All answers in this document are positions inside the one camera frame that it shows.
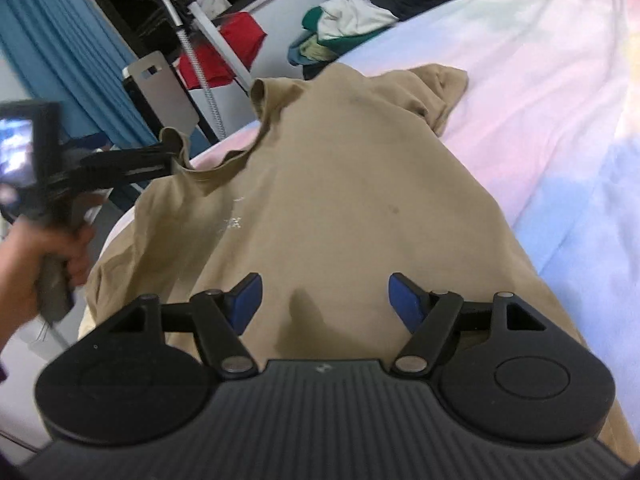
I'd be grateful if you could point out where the tan knit sweater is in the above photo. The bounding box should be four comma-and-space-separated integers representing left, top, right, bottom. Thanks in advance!
78, 62, 640, 453

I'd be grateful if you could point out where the metal clothes drying rack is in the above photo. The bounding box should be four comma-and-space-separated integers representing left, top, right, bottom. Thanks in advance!
133, 0, 254, 141

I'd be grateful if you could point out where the white and green clothes pile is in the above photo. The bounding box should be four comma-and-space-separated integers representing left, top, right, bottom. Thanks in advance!
288, 0, 398, 66

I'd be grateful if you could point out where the person's left hand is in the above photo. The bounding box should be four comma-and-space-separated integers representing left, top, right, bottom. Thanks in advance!
0, 219, 99, 351

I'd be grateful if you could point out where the grey laptop stand panel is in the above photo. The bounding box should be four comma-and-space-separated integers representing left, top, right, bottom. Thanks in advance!
122, 51, 219, 145

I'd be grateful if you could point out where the blue curtain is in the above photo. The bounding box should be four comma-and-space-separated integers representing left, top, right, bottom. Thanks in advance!
1, 0, 155, 148

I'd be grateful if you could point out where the red cloth on rack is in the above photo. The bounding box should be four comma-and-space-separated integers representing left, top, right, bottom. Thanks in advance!
177, 11, 268, 91

